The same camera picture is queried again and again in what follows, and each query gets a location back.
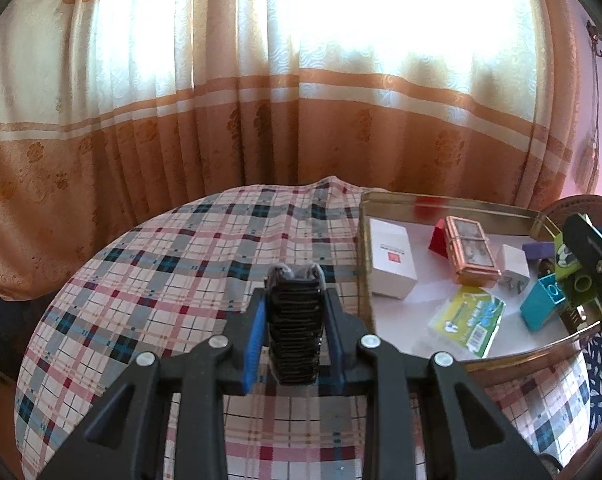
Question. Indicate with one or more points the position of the red building block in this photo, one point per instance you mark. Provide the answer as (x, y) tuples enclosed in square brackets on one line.
[(438, 245)]

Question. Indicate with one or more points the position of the white paper liner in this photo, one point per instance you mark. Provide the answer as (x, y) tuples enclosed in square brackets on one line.
[(431, 300)]

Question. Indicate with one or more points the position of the black watch band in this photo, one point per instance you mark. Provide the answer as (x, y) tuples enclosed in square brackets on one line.
[(293, 330)]

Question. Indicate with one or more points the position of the teal building block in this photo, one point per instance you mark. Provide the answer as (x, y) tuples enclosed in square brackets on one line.
[(536, 307)]

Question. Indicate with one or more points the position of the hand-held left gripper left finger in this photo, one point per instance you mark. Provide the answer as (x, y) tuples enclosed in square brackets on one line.
[(253, 340)]

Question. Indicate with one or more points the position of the green block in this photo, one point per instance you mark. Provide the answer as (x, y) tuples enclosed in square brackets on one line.
[(576, 285)]

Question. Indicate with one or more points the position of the brown chair back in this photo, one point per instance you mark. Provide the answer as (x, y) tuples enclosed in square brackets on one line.
[(576, 205)]

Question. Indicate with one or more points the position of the dark blue leaf-print cushion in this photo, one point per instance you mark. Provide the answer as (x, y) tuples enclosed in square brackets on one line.
[(601, 385)]

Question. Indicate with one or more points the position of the cream and orange curtain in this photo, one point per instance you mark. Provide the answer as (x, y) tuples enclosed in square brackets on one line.
[(231, 135)]

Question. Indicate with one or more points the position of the plaid tablecloth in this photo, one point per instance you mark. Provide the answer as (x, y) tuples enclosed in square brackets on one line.
[(181, 260)]

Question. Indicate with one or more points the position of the copper framed box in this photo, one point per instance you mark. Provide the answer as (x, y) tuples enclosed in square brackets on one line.
[(471, 255)]

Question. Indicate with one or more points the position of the white cardboard box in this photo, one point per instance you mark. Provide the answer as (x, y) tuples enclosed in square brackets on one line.
[(391, 260)]

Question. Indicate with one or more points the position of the gold metal tin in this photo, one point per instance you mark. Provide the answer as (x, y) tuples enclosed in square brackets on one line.
[(481, 207)]

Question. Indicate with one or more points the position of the purple block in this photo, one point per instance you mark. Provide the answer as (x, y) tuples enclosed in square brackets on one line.
[(538, 250)]

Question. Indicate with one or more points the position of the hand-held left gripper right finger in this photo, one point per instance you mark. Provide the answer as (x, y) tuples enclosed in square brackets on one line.
[(336, 340)]

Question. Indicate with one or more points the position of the clear plastic pack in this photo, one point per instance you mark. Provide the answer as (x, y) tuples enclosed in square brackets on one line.
[(466, 315)]

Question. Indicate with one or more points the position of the white charger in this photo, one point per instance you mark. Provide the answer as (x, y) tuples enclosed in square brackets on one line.
[(511, 262)]

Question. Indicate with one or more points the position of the wall hook with tassel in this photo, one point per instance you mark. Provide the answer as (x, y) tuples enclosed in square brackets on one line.
[(592, 155)]

